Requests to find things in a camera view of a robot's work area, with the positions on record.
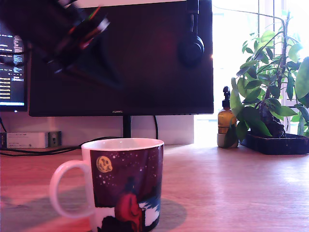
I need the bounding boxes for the large black Huawei monitor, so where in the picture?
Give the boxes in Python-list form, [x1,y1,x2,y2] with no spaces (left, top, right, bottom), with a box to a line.
[28,0,215,117]

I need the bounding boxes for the black monitor stand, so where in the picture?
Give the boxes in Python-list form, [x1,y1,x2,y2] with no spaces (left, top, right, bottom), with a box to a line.
[123,115,132,140]

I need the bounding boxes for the grey power adapter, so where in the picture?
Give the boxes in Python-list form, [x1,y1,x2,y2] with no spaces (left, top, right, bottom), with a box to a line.
[47,130,62,148]

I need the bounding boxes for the black headphones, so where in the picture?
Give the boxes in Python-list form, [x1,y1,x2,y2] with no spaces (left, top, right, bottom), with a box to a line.
[178,0,206,68]

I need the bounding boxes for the screen with text lines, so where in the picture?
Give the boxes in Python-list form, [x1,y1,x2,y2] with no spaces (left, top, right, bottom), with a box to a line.
[0,25,28,113]

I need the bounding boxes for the white flat box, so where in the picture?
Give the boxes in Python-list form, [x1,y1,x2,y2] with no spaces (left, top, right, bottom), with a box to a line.
[6,131,49,149]

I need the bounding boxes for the white mug with night-sky print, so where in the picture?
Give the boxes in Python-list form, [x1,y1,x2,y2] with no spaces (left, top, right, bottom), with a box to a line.
[49,137,165,232]

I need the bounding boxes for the amber pump bottle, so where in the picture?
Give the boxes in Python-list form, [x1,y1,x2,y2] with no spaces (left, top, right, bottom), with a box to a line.
[216,86,239,148]

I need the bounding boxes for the green leafy houseplant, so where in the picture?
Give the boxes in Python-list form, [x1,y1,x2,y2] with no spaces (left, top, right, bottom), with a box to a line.
[228,9,309,144]

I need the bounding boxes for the black plant tray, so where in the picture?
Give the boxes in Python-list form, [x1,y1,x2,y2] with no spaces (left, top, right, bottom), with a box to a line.
[240,131,309,156]

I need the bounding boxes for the pale camera box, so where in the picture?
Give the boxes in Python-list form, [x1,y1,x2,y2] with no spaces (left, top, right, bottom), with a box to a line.
[97,16,112,34]

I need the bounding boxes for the black cable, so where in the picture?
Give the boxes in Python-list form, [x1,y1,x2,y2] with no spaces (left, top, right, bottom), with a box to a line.
[153,115,159,140]
[0,136,126,157]

